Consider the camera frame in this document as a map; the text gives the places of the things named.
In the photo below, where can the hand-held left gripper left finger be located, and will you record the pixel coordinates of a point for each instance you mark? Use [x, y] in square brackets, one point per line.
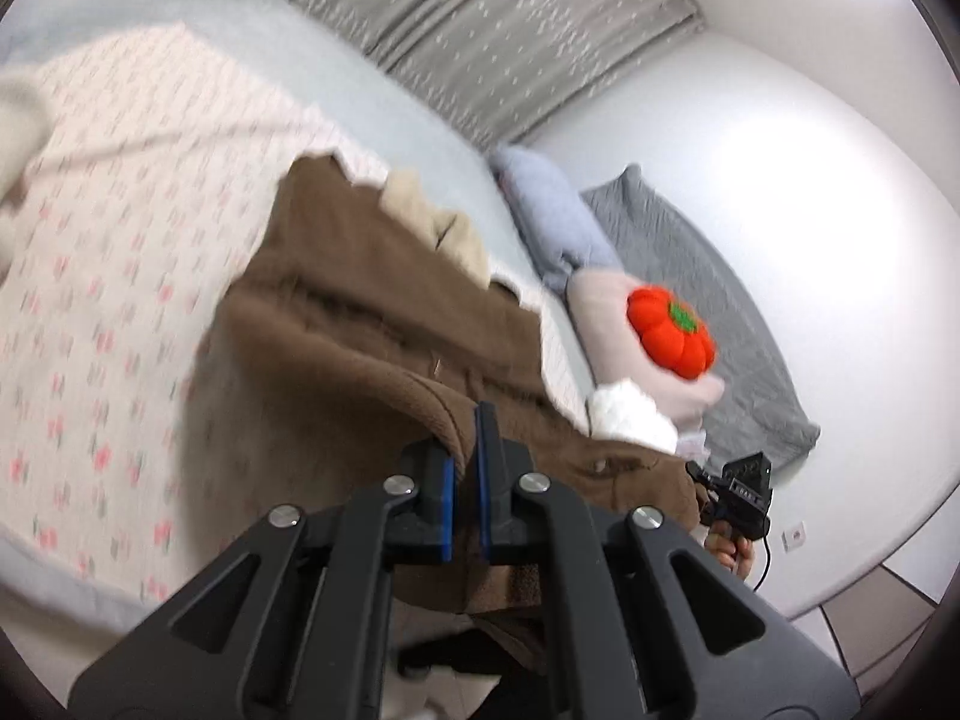
[446, 510]

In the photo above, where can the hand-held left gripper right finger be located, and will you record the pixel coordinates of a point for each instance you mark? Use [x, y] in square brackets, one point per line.
[484, 465]

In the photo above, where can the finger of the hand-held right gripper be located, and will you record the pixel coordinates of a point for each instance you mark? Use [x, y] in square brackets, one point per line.
[700, 476]

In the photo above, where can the brown coat with fur collar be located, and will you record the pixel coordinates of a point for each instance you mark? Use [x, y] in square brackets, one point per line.
[337, 330]

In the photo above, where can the person's right hand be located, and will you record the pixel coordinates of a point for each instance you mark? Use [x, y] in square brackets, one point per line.
[731, 551]

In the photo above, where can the white quilted jacket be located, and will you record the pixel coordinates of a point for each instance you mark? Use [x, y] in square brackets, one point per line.
[630, 420]

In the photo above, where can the black chair base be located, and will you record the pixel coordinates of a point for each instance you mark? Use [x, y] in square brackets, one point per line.
[450, 649]

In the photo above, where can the orange pumpkin cushion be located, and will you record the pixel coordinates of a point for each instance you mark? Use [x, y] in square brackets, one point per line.
[667, 337]

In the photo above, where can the pink pillow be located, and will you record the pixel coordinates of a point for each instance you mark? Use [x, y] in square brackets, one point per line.
[600, 315]

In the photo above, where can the grey quilted headboard cover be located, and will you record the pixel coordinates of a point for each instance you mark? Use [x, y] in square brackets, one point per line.
[712, 255]

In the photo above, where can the blue-grey pillow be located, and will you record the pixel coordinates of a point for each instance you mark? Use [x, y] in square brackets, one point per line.
[547, 210]

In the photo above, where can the white floral blanket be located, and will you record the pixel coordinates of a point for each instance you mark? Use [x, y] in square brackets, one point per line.
[112, 315]

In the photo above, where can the bed with light blue sheet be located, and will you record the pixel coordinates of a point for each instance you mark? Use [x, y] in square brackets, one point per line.
[337, 90]

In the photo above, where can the grey patterned curtain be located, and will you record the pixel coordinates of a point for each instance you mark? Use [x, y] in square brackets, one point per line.
[487, 30]

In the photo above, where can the white wall socket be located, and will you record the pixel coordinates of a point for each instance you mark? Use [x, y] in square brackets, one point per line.
[793, 536]

